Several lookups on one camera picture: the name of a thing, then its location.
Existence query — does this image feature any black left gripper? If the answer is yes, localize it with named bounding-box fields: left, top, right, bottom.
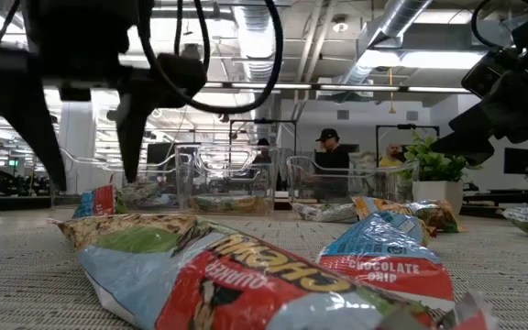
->
left=0, top=0, right=160, bottom=193

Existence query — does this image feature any blue chocolate chip granola bar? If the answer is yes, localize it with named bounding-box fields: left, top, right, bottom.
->
left=316, top=211, right=457, bottom=313

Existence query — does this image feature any blue red granola bar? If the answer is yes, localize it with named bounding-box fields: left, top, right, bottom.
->
left=71, top=182, right=118, bottom=220

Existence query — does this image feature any orange green granola bar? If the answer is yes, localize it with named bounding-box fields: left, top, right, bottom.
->
left=350, top=195, right=465, bottom=235

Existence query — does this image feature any green tan granola bar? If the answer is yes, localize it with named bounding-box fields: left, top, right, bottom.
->
left=290, top=201, right=360, bottom=225

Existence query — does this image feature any black monitor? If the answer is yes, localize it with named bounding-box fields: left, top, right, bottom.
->
left=146, top=142, right=178, bottom=184
left=503, top=147, right=528, bottom=175

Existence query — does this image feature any small green potted plant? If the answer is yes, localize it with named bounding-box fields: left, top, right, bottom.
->
left=403, top=130, right=480, bottom=216

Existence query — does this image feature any bright ceiling light panel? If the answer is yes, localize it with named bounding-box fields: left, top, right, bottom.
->
left=359, top=48, right=488, bottom=70

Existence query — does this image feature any person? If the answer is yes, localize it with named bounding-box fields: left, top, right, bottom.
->
left=378, top=142, right=407, bottom=169
left=252, top=137, right=274, bottom=166
left=313, top=127, right=351, bottom=201

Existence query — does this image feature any long ceiling light strip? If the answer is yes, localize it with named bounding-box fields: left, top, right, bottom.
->
left=199, top=80, right=471, bottom=93

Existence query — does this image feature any grey woven mat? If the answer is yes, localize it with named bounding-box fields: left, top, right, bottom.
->
left=0, top=219, right=528, bottom=330

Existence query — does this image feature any red green Quaker Chewy bar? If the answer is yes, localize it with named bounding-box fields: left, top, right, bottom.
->
left=48, top=213, right=499, bottom=330

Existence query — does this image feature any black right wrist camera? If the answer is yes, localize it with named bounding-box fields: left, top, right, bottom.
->
left=460, top=49, right=517, bottom=100

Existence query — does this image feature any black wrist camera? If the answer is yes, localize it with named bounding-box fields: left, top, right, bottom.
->
left=153, top=52, right=209, bottom=110
left=460, top=49, right=517, bottom=100

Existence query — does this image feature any black metal frame stand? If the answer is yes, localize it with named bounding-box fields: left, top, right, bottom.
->
left=375, top=123, right=441, bottom=169
left=228, top=117, right=298, bottom=152

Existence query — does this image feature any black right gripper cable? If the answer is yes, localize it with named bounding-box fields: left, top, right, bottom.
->
left=469, top=0, right=503, bottom=51

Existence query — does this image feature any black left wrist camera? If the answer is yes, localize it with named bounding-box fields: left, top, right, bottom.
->
left=153, top=52, right=209, bottom=110

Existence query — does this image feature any silver round ventilation duct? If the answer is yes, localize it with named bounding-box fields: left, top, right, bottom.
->
left=336, top=0, right=435, bottom=88
left=231, top=4, right=288, bottom=148

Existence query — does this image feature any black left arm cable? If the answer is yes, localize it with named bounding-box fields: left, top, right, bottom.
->
left=137, top=0, right=286, bottom=116

